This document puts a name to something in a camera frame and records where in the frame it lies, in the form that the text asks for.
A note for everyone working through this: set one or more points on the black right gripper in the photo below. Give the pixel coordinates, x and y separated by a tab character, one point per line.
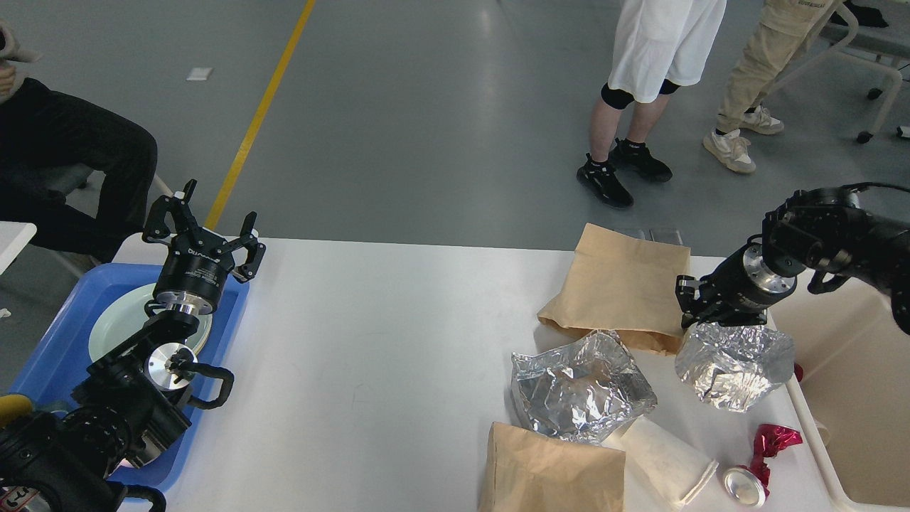
737	293

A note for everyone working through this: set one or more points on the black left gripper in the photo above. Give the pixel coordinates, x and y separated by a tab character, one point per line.
194	273

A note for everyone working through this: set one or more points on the foil small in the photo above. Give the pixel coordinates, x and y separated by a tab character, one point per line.
734	367

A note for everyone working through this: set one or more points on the brown paper bag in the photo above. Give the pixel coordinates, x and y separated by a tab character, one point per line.
526	471
624	284

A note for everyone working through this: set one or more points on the green plate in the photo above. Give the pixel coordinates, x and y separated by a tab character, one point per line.
118	321

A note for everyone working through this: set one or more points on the crushed red can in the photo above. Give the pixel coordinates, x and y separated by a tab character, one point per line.
748	484

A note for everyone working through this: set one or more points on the pink ribbed mug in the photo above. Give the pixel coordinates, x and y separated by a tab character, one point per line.
141	454

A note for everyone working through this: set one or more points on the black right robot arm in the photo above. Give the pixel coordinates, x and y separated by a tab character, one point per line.
823	230

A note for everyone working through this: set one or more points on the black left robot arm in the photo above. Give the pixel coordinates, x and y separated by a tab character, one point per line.
131	406

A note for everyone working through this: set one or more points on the seated person at left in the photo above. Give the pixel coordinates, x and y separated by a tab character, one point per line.
42	129

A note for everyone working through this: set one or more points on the crumpled foil large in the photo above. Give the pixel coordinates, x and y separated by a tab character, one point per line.
581	392

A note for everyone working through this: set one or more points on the white paper cup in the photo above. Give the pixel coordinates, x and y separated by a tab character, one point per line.
672	471

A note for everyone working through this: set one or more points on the white plastic bin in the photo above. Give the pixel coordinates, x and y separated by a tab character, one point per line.
853	399

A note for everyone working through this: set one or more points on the white side table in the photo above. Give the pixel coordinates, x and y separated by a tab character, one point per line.
14	238

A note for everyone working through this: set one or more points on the person in white shorts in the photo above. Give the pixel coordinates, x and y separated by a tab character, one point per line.
659	47

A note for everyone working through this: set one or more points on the teal mug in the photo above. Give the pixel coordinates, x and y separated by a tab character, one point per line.
13	406

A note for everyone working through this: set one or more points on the person in beige trousers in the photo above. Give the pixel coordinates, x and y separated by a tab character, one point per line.
785	31

